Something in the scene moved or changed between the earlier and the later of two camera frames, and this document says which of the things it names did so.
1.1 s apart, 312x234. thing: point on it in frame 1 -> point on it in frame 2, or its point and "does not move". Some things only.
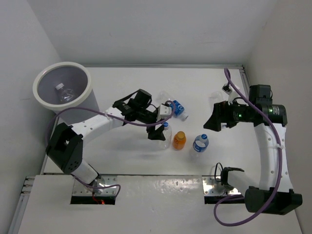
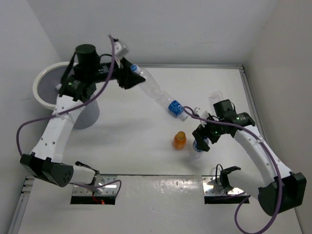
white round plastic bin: (62, 85) does not move
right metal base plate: (212, 185) does not move
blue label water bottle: (201, 143) does not move
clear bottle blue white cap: (165, 144) -> (149, 86)
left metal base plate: (104, 181) does not move
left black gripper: (156, 133) -> (127, 78)
